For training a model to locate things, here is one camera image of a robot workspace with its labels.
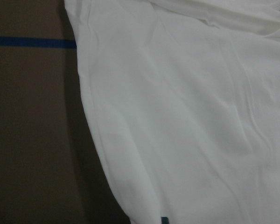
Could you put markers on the white long-sleeve printed shirt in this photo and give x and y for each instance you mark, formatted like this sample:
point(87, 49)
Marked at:
point(182, 98)

